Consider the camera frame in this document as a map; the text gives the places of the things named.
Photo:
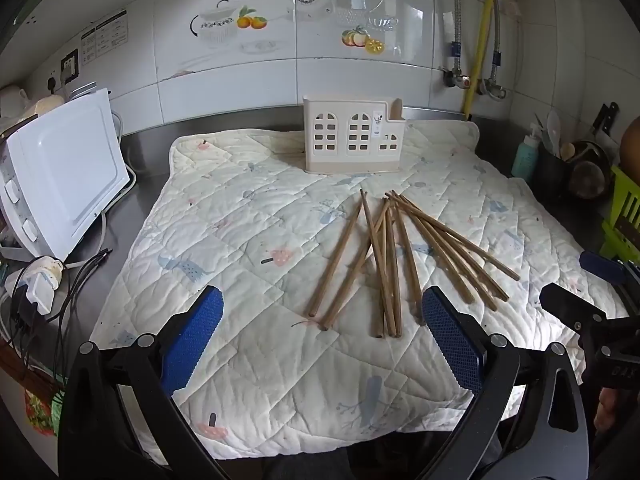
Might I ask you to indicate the white printed quilted mat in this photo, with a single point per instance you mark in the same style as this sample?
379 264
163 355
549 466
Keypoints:
240 230

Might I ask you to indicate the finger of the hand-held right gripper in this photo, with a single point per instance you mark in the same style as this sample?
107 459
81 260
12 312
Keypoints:
570 305
602 266

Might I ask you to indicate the white wall label sticker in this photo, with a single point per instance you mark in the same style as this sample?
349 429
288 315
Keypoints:
105 35

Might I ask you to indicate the white spatula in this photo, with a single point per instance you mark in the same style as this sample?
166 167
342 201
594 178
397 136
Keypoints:
553 127

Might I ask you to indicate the teal plastic bottle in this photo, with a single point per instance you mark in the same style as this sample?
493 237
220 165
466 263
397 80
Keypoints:
525 155

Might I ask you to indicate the white mug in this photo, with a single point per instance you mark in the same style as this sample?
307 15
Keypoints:
12 100

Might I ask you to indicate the brown round object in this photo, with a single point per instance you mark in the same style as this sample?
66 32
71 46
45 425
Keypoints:
631 147

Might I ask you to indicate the yellow gas pipe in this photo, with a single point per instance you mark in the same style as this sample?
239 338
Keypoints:
482 35

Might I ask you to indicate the metal water valve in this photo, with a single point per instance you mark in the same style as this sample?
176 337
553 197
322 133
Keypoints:
492 89

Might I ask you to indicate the green plastic basket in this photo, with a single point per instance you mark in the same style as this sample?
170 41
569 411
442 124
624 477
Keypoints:
622 210

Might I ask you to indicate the wooden spoon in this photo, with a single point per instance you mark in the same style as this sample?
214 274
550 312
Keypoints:
567 151

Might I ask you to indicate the white power adapter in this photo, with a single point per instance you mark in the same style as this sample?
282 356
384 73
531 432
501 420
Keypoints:
42 280

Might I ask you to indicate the black wall socket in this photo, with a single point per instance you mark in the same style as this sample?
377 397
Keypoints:
70 66

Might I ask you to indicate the red floral cloth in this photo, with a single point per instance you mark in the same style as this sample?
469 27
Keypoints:
40 407

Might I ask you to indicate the black utensil cup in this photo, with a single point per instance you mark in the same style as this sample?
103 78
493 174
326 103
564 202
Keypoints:
552 172

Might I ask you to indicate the white microwave oven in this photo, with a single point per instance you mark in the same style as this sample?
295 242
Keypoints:
70 175

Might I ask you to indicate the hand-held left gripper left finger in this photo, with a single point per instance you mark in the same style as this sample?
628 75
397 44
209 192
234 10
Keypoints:
195 340

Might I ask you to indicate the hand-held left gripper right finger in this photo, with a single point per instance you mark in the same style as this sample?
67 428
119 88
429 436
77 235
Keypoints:
452 345

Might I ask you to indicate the person's right hand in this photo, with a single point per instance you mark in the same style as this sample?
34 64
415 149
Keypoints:
607 407

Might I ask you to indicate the pile of wooden chopsticks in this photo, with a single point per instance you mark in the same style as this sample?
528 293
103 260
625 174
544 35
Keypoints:
385 270

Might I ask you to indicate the metal valve with red knob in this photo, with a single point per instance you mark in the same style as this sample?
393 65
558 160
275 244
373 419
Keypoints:
457 78

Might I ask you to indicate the cream plastic utensil holder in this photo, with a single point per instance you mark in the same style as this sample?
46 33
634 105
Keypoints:
340 135

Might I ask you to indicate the dark round pot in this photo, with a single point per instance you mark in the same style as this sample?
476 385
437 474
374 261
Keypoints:
590 172

